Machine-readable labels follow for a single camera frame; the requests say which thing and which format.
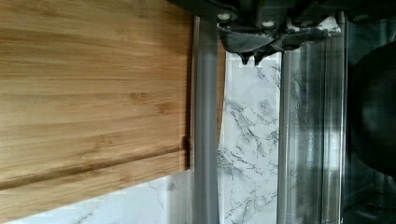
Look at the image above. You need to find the dark round pan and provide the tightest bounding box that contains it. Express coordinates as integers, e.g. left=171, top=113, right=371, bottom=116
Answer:
left=348, top=42, right=396, bottom=176

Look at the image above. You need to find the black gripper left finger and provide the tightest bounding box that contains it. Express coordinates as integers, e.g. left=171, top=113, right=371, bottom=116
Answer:
left=218, top=22, right=276, bottom=65

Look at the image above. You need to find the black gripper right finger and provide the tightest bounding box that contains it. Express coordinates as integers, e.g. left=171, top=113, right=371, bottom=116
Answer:
left=253, top=17, right=341, bottom=65

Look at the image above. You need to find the bamboo cutting board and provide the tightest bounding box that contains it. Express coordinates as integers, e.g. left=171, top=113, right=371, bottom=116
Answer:
left=0, top=0, right=193, bottom=222

